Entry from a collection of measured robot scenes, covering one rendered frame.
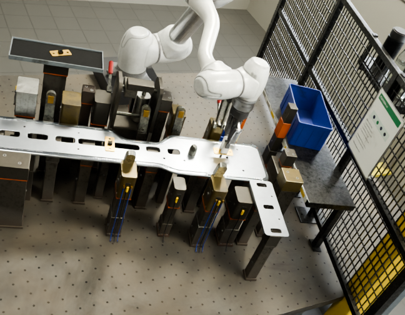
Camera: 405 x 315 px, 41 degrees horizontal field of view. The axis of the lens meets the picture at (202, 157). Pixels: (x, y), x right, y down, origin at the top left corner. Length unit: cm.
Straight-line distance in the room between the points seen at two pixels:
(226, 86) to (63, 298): 95
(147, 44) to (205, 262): 115
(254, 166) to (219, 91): 51
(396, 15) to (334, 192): 243
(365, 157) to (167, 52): 116
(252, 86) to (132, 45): 95
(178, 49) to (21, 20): 224
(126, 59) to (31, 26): 204
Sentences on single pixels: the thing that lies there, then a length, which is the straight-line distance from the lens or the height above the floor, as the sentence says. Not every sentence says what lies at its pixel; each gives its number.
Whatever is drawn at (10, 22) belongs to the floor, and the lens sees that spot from 476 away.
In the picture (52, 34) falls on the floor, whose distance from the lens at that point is 469.
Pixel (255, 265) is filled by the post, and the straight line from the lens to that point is 220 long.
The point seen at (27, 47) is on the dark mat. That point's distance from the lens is 232.
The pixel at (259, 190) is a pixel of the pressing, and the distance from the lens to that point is 219.
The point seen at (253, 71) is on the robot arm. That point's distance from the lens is 197.
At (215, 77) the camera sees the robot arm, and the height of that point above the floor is 144.
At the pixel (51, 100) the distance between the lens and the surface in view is 218.
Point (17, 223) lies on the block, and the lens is 219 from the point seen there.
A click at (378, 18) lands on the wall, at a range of 464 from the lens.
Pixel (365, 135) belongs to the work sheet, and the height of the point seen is 126.
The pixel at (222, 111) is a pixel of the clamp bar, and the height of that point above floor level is 113.
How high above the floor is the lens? 241
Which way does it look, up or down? 39 degrees down
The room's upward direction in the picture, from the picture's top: 21 degrees clockwise
